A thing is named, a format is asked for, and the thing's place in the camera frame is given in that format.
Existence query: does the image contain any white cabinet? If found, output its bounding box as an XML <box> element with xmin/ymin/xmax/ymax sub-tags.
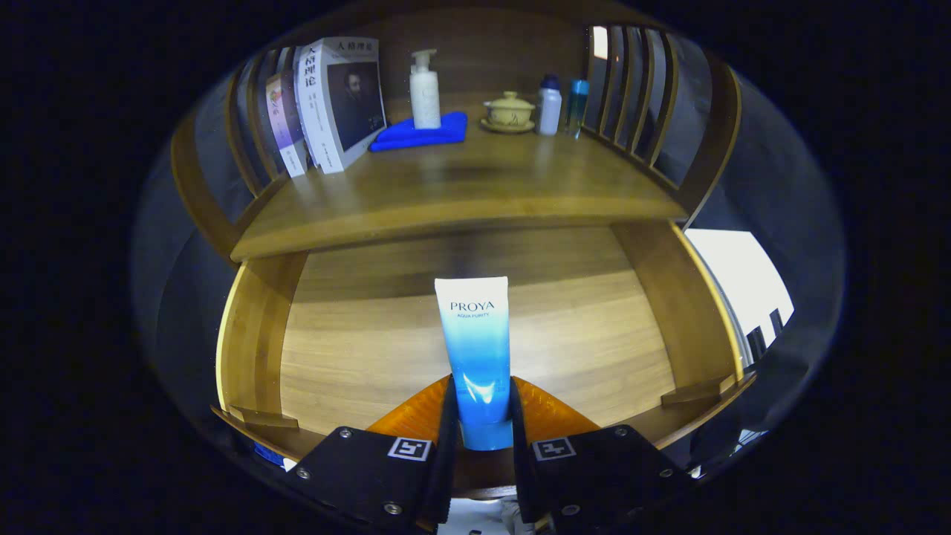
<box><xmin>684</xmin><ymin>229</ymin><xmax>796</xmax><ymax>369</ymax></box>

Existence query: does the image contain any blue folded cloth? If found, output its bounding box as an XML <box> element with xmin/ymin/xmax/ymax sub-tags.
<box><xmin>369</xmin><ymin>111</ymin><xmax>469</xmax><ymax>153</ymax></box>

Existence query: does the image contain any white bottle with blue cap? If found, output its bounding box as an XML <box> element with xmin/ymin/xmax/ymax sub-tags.
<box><xmin>536</xmin><ymin>74</ymin><xmax>563</xmax><ymax>137</ymax></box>

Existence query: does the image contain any purple book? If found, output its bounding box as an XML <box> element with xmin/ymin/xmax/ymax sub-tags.
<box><xmin>264</xmin><ymin>71</ymin><xmax>309</xmax><ymax>179</ymax></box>

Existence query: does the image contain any yellow lidded tea cup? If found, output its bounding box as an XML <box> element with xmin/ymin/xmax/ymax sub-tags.
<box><xmin>480</xmin><ymin>91</ymin><xmax>536</xmax><ymax>134</ymax></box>

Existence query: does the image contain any brown wooden cabinet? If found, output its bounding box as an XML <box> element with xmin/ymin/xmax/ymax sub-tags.
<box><xmin>169</xmin><ymin>4</ymin><xmax>744</xmax><ymax>265</ymax></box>

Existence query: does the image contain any brown wooden drawer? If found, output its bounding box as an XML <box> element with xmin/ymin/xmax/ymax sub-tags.
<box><xmin>210</xmin><ymin>219</ymin><xmax>759</xmax><ymax>500</ymax></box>

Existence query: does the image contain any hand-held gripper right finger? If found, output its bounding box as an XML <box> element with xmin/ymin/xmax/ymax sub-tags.
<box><xmin>507</xmin><ymin>375</ymin><xmax>695</xmax><ymax>535</ymax></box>

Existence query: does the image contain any white pump bottle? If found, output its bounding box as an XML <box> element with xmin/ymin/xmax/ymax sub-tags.
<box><xmin>409</xmin><ymin>49</ymin><xmax>442</xmax><ymax>130</ymax></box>

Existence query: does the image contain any wooden countertop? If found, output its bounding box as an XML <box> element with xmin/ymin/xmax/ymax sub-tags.
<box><xmin>230</xmin><ymin>111</ymin><xmax>688</xmax><ymax>262</ymax></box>

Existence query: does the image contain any teal slim bottle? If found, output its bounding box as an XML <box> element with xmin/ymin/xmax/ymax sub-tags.
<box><xmin>566</xmin><ymin>79</ymin><xmax>590</xmax><ymax>139</ymax></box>

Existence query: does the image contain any white book with portrait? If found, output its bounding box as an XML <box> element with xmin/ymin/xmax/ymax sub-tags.
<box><xmin>293</xmin><ymin>36</ymin><xmax>388</xmax><ymax>175</ymax></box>

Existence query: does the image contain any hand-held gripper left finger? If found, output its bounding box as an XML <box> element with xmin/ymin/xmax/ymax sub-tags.
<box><xmin>285</xmin><ymin>374</ymin><xmax>460</xmax><ymax>534</ymax></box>

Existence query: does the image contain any blue and white tube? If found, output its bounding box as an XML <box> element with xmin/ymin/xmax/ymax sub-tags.
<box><xmin>434</xmin><ymin>276</ymin><xmax>515</xmax><ymax>452</ymax></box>

